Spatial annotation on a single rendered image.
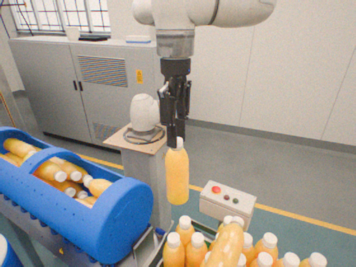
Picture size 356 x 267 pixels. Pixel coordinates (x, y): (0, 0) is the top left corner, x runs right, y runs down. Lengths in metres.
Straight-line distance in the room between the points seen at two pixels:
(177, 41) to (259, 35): 2.81
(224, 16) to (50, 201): 0.76
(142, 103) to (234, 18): 0.91
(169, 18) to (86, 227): 0.61
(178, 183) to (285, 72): 2.85
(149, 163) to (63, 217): 0.74
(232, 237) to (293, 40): 2.88
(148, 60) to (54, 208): 1.80
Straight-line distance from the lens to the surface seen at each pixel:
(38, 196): 0.92
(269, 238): 0.79
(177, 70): 0.52
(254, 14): 0.58
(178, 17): 0.50
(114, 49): 2.56
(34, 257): 2.08
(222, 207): 0.89
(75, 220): 0.79
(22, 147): 1.30
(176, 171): 0.63
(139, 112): 1.36
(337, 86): 3.46
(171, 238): 0.74
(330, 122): 3.62
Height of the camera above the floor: 1.72
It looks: 30 degrees down
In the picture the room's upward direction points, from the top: straight up
